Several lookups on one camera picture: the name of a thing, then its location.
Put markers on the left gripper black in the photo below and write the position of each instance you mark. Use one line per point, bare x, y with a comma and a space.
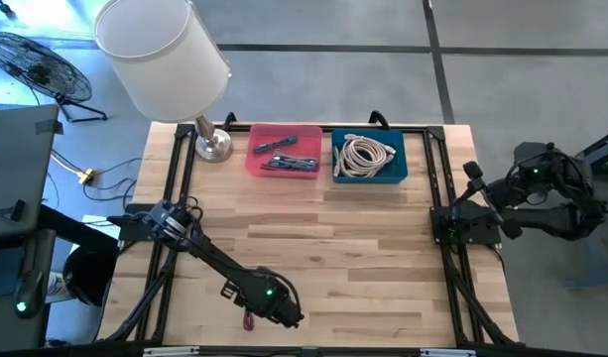
283, 312

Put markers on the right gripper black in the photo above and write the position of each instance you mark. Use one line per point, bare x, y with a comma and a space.
499, 198

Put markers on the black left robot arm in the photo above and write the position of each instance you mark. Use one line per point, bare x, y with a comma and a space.
209, 253

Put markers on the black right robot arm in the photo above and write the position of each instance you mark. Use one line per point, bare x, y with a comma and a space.
556, 220

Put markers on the blue plastic bin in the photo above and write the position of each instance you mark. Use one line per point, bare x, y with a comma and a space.
400, 171

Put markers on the blue-grey metal cart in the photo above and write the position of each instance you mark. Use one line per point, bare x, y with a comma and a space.
596, 258

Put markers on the pink plastic bin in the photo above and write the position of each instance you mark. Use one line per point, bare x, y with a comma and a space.
303, 139

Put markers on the black waste bin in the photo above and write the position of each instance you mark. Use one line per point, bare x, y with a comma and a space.
87, 273

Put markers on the white printed bottle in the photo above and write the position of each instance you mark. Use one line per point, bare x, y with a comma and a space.
58, 287

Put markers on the yellow power plug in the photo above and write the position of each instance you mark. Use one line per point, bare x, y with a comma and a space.
87, 176

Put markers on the black computer mouse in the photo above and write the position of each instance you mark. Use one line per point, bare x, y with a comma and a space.
28, 292

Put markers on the white shade table lamp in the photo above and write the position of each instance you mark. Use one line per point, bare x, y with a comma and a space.
159, 59

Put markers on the black desk clip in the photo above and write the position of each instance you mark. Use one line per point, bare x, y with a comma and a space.
17, 210

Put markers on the dark desk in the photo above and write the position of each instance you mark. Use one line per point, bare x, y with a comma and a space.
1, 263

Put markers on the grey desk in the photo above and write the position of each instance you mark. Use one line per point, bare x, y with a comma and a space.
16, 158

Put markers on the black floor fan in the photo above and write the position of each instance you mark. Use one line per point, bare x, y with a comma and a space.
40, 69

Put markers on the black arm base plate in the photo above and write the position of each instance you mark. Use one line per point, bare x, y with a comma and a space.
440, 233
130, 233

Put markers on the black aluminium table frame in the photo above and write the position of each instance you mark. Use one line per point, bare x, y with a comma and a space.
436, 132

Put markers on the white metal bracket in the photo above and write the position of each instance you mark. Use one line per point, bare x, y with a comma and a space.
447, 352
169, 351

